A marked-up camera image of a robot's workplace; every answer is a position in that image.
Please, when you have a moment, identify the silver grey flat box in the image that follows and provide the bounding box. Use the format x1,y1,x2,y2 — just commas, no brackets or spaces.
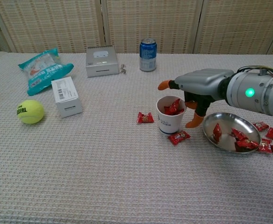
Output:
85,45,120,78

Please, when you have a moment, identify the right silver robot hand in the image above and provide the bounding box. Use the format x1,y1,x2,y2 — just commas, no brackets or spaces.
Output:
158,69,234,129

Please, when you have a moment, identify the small white barcode box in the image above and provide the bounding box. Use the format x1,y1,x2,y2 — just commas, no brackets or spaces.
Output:
51,76,84,118

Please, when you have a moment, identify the beige waffle-weave tablecloth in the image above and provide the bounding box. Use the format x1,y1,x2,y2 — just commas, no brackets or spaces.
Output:
0,51,273,224

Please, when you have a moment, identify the white paper cup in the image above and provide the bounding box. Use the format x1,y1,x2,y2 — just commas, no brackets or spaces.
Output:
156,95,187,136

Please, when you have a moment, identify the teal snack bag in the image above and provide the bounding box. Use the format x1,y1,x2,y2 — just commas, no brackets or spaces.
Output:
18,48,74,97

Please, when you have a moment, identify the blue soda can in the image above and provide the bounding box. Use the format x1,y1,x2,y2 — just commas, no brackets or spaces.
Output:
139,38,157,72

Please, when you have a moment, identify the silver metal bowl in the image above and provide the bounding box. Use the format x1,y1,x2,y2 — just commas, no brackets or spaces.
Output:
202,112,261,154

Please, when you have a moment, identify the yellow tennis ball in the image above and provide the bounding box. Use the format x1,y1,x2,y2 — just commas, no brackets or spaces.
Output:
16,99,45,125

